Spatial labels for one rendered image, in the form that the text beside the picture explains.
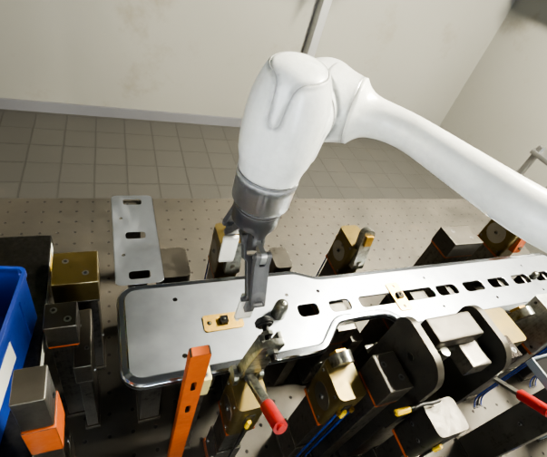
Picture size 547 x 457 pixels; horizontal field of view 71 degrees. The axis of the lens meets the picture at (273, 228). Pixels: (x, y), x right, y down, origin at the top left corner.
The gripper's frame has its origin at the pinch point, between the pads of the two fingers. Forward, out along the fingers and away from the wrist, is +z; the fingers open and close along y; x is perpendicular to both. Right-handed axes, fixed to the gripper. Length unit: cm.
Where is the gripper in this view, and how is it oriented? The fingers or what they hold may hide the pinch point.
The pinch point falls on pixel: (234, 283)
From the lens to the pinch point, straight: 72.0
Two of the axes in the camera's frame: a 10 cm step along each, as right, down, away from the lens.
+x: -9.2, 0.4, -3.9
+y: -3.0, -7.1, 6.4
